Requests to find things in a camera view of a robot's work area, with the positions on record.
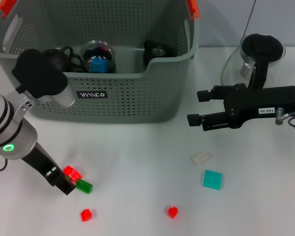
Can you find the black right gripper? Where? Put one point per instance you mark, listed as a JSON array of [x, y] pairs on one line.
[[257, 100]]

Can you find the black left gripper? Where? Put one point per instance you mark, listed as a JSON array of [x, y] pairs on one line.
[[43, 163]]

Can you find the bright red-orange building block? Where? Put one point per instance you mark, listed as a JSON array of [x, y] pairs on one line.
[[72, 172]]

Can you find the small green building block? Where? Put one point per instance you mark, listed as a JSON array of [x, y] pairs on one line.
[[84, 186]]

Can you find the blue square building block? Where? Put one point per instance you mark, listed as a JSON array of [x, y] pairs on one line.
[[98, 66]]

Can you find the dark red curved block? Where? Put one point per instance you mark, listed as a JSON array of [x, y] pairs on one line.
[[102, 48]]

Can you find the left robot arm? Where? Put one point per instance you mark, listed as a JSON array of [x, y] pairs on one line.
[[5, 118]]

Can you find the small red building block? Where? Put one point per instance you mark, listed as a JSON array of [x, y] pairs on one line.
[[86, 215], [173, 212]]

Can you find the white building block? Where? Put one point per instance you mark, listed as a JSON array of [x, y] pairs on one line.
[[202, 157]]

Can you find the grey-green perforated storage basket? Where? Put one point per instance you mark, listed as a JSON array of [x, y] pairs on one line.
[[142, 98]]

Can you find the teal square building block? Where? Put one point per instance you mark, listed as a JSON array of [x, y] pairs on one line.
[[212, 180]]

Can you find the black clay teapot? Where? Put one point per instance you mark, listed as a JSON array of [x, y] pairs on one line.
[[56, 57]]

